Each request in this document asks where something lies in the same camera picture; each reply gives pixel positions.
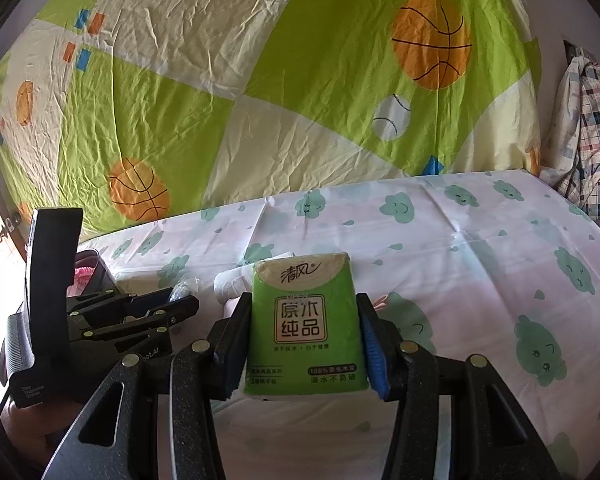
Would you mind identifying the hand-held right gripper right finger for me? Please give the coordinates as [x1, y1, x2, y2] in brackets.
[356, 292, 563, 480]

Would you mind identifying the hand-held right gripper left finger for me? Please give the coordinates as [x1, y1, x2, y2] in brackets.
[42, 292, 253, 480]

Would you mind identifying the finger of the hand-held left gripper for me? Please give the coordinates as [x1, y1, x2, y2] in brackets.
[80, 296, 201, 343]
[67, 287, 178, 318]

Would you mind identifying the round metal tin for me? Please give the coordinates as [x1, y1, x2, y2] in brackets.
[72, 247, 118, 301]

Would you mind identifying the green tissue pack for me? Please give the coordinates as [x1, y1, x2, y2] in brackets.
[247, 251, 371, 403]

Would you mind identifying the person's left hand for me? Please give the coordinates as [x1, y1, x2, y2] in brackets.
[0, 392, 88, 466]

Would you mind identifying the clear plastic bag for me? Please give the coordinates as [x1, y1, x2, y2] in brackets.
[170, 280, 198, 303]

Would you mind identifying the white gauze roll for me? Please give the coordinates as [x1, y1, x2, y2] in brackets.
[214, 265, 256, 306]

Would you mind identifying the basketball printed sheet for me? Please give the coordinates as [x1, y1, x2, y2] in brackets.
[0, 0, 543, 243]

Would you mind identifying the plaid cloth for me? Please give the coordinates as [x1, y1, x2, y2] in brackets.
[537, 55, 600, 236]

